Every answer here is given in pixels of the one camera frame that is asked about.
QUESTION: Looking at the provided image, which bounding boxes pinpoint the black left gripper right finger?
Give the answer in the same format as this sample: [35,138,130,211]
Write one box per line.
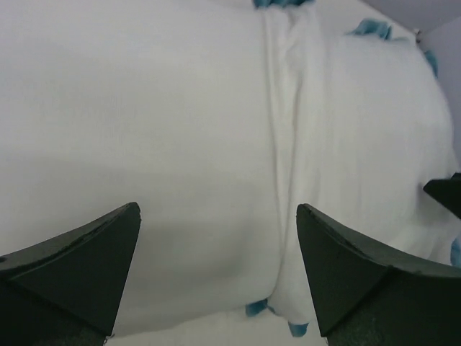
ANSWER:
[296,204,460,346]

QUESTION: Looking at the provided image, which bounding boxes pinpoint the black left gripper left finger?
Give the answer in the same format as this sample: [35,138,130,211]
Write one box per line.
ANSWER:
[1,203,140,345]

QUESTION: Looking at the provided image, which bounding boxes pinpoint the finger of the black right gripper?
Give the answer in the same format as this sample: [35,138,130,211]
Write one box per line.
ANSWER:
[423,172,461,218]

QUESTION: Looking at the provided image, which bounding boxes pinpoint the blue houndstooth pillowcase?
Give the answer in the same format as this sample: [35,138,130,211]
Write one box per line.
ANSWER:
[246,1,460,338]

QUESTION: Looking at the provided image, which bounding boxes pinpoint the white pillow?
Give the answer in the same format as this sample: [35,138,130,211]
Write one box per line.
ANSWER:
[1,1,460,335]

